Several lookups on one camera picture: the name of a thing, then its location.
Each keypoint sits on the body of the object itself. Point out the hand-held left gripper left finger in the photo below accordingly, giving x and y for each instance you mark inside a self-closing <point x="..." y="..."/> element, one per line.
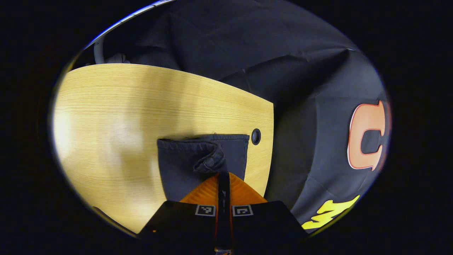
<point x="177" y="223"/>

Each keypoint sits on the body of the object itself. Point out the black backdrop cloth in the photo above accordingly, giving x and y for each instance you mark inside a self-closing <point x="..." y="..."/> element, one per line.
<point x="269" y="53"/>

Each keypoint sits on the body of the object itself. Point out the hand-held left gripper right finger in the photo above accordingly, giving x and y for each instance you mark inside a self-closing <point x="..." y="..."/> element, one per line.
<point x="269" y="223"/>

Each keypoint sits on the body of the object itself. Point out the black jeans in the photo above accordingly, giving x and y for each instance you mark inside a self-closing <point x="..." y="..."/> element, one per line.
<point x="180" y="170"/>

